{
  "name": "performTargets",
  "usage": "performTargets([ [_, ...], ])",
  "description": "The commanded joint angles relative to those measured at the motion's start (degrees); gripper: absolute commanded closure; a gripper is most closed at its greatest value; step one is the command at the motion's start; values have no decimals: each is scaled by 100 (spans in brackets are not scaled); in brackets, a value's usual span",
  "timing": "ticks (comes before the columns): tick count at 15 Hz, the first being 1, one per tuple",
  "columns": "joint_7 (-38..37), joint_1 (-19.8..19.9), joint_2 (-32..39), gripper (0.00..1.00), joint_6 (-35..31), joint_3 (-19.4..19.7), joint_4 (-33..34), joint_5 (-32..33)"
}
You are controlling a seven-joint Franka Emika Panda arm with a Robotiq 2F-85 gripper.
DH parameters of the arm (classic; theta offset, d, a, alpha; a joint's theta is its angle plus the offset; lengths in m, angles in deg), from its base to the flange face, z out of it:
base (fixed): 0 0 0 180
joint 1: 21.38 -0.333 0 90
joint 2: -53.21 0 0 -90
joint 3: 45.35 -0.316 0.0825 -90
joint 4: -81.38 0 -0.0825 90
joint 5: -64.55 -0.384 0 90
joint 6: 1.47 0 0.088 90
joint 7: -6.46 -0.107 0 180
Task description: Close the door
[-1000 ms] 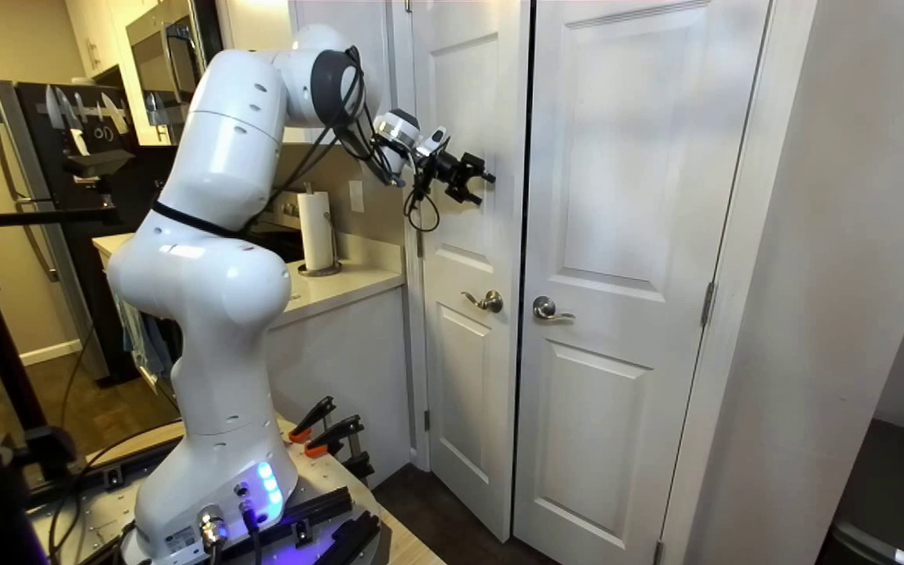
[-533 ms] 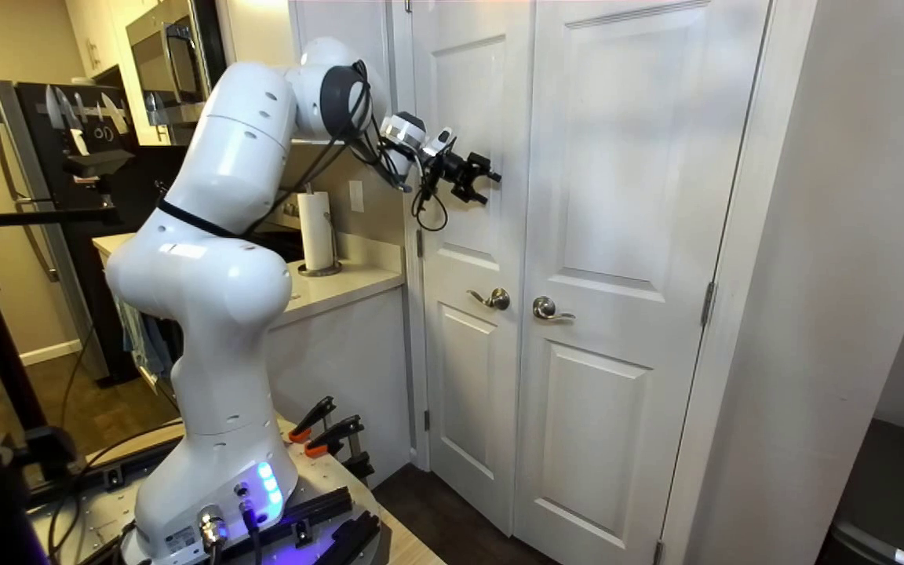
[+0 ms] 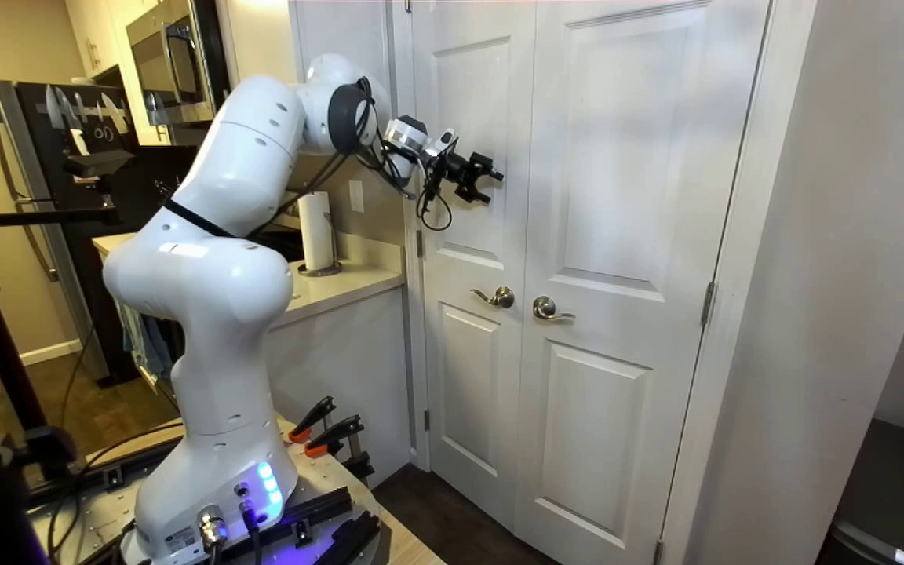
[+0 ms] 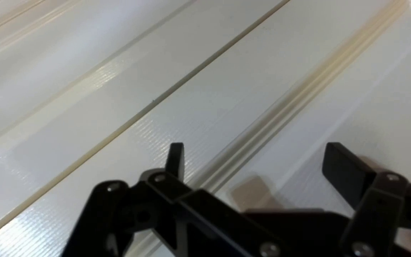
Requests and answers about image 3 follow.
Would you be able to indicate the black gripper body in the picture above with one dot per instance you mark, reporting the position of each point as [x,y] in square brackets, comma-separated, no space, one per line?
[447,164]

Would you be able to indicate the white panel pantry door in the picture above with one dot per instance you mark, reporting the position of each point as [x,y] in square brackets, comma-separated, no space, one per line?
[619,420]
[470,365]

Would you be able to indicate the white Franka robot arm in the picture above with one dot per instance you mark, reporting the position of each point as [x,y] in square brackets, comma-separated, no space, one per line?
[219,284]

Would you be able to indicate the metal door hinge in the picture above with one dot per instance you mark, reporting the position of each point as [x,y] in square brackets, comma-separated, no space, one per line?
[658,550]
[425,420]
[422,244]

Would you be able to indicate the white paper towel roll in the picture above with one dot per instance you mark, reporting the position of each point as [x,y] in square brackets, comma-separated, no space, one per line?
[314,235]

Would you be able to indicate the black orange bar clamp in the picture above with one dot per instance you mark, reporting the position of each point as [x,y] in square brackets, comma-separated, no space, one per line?
[314,420]
[333,435]

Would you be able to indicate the steel microwave oven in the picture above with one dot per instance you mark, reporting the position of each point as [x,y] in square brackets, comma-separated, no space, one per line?
[173,59]

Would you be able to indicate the blue hanging towel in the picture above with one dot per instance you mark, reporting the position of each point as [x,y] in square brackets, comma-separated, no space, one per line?
[156,348]

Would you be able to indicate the black refrigerator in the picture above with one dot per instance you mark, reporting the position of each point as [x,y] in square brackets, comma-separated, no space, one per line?
[63,207]

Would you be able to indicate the black trash can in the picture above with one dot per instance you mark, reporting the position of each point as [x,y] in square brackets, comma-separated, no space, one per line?
[893,492]

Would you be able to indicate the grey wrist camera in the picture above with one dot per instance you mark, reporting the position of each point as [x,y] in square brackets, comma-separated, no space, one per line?
[405,136]

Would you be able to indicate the white wall outlet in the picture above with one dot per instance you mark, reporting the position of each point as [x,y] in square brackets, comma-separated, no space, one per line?
[354,195]

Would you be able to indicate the white door frame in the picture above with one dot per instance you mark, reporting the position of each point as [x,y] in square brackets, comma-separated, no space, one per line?
[761,157]

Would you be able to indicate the black mounting bracket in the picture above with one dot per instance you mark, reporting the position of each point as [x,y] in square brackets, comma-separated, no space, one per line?
[296,516]
[351,538]

